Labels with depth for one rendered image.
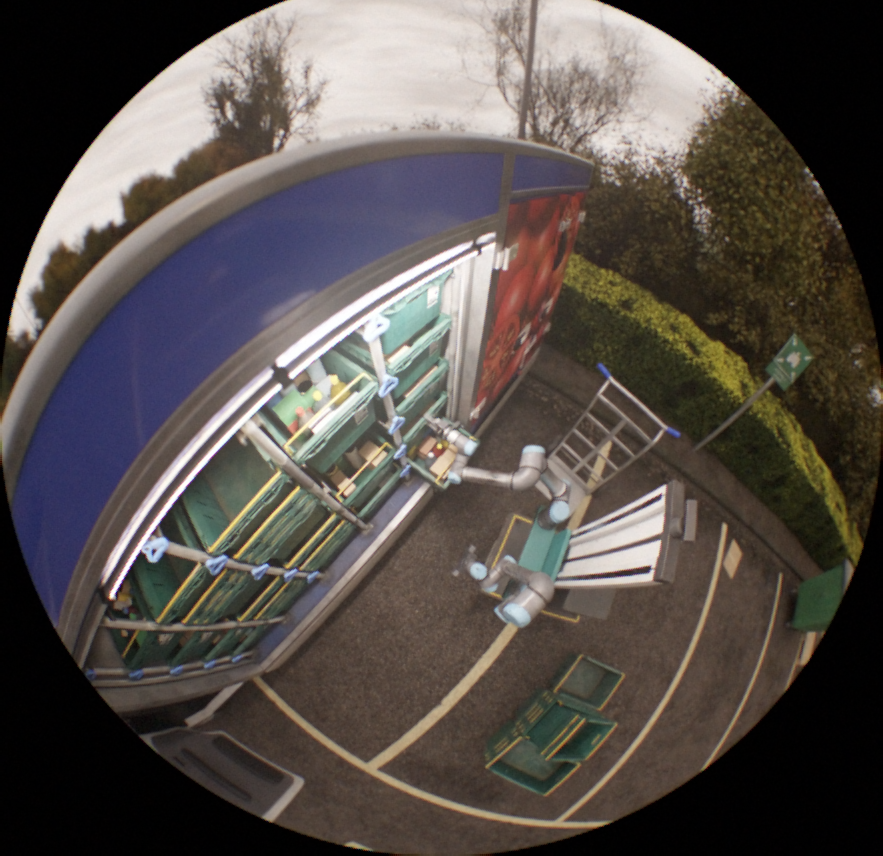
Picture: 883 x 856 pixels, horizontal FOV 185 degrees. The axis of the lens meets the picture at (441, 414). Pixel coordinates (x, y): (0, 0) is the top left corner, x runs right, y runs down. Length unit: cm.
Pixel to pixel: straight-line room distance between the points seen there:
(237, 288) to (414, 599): 237
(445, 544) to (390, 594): 66
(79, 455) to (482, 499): 256
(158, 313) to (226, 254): 12
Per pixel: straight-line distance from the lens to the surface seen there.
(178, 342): 43
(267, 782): 299
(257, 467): 129
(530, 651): 269
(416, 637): 252
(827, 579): 646
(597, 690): 311
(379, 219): 56
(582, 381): 362
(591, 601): 187
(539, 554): 183
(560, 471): 289
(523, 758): 290
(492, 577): 148
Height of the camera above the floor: 245
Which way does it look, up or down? 57 degrees down
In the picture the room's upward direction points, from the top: 1 degrees clockwise
